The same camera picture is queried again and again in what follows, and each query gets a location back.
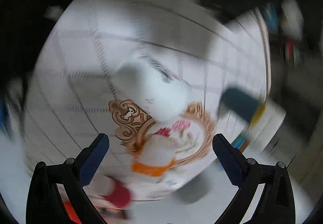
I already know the red paper cup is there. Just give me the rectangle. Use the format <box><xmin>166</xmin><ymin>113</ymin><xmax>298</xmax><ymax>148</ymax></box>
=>
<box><xmin>93</xmin><ymin>175</ymin><xmax>132</xmax><ymax>209</ymax></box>

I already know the teal cup yellow inside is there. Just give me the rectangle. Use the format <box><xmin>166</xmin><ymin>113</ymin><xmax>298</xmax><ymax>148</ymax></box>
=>
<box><xmin>221</xmin><ymin>87</ymin><xmax>266</xmax><ymax>127</ymax></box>

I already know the orange white paper cup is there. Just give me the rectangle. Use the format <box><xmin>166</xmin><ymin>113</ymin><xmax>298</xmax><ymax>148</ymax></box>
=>
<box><xmin>132</xmin><ymin>134</ymin><xmax>176</xmax><ymax>178</ymax></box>

